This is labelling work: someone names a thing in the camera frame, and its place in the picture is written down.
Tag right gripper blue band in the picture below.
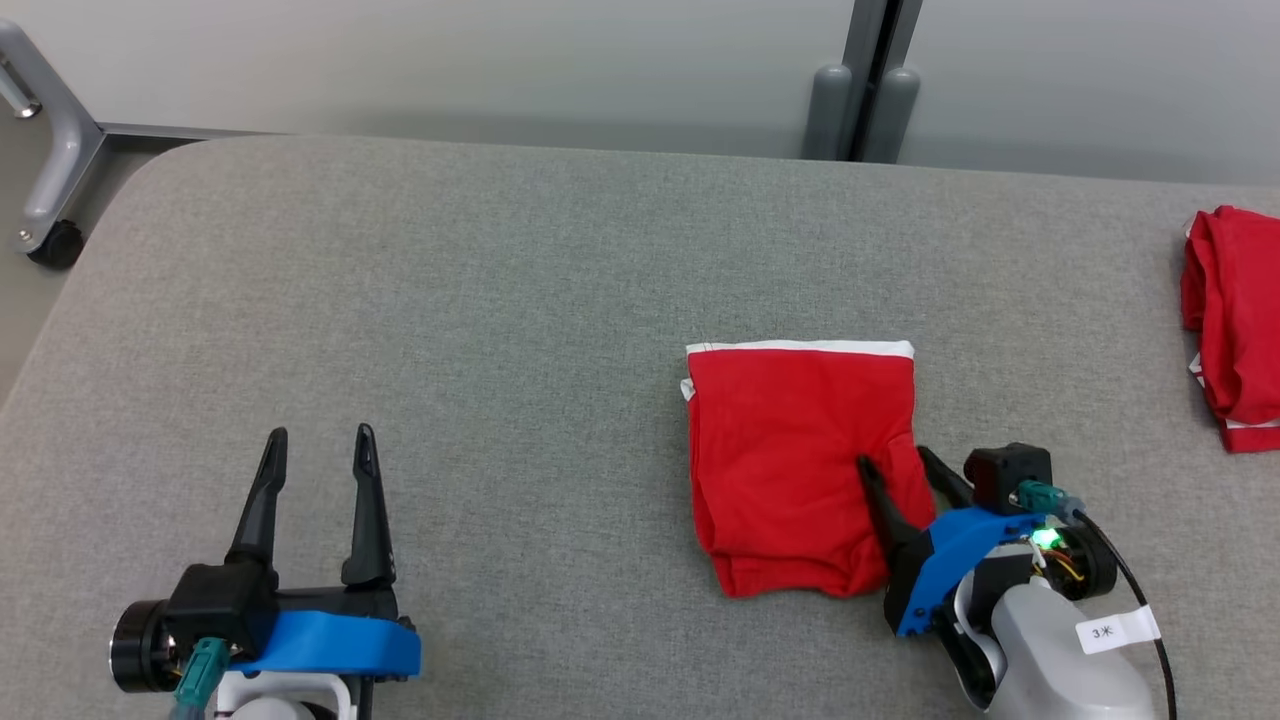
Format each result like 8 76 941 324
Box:
857 446 1119 701

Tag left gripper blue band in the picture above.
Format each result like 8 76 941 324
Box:
110 423 422 720

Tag red Bulls 23 shorts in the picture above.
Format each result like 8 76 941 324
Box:
682 340 939 599

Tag red Bulls jersey white sleeves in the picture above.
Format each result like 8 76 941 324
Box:
1180 205 1280 454

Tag black caster wheel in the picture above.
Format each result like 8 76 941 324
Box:
27 220 86 270

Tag grey cylinder cap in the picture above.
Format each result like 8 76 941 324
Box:
862 66 921 166
803 65 853 161

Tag teal right camera connector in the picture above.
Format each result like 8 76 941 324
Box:
1015 480 1086 523

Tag teal camera connector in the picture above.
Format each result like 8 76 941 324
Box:
172 637 233 720
1015 480 1086 523

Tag teal left camera connector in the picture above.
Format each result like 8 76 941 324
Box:
172 637 233 720

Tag black right camera cable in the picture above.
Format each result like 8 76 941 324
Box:
1075 510 1176 720

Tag white cable label tag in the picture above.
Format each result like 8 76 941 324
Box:
1077 607 1163 656

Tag grey metal frame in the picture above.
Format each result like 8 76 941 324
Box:
0 18 291 253

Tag grey partition post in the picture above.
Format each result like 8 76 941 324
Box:
840 0 926 161

